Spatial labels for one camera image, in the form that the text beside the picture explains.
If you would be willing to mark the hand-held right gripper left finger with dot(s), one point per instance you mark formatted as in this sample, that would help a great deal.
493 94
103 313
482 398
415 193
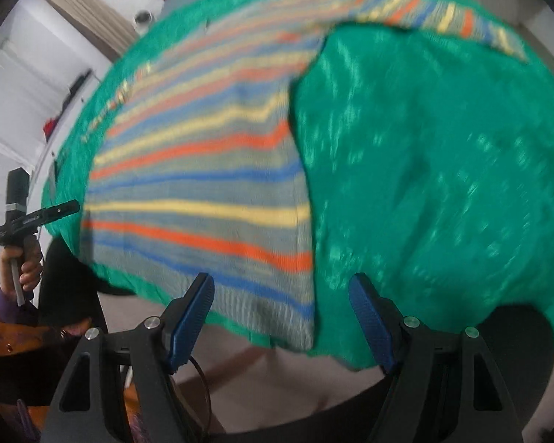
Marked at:
191 323

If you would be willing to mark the small white fan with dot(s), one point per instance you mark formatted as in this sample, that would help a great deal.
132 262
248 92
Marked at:
144 19

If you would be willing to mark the green satin blanket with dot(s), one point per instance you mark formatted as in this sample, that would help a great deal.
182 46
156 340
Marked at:
420 170

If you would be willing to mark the white sheer curtain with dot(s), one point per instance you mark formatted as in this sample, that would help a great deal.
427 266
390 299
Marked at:
18 101

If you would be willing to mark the black clothes pile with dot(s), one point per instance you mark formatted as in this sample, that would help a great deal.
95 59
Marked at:
76 87

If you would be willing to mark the beige curtain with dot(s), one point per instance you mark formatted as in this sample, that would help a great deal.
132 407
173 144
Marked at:
92 14

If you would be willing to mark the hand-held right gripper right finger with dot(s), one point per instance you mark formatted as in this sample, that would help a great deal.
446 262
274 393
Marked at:
374 318

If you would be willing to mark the person's left forearm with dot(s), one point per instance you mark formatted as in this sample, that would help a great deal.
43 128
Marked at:
4 304

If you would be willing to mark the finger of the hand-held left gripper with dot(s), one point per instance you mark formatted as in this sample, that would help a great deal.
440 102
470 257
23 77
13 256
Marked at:
60 211

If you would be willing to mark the person's left hand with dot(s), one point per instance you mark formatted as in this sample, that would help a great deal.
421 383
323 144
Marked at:
31 263

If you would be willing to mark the red cloth item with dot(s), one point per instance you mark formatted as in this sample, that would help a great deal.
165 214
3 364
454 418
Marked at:
51 128

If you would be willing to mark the striped knit sweater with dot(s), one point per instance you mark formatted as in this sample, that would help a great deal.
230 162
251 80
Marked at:
203 170

